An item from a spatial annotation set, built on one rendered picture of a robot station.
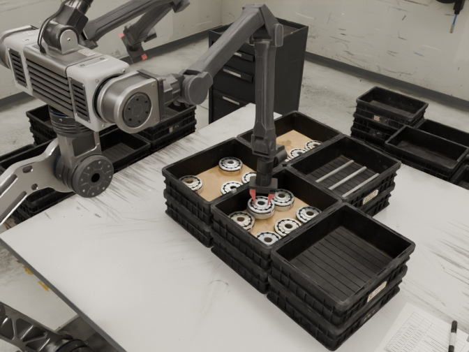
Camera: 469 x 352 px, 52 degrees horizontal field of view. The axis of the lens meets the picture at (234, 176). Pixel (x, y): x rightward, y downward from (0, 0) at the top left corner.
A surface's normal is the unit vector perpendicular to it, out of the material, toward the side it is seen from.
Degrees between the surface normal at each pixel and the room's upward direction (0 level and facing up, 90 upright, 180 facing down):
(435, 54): 90
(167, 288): 0
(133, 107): 90
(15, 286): 0
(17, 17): 90
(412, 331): 0
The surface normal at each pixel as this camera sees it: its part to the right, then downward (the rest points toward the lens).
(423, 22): -0.65, 0.42
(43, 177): 0.76, 0.39
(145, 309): 0.04, -0.82
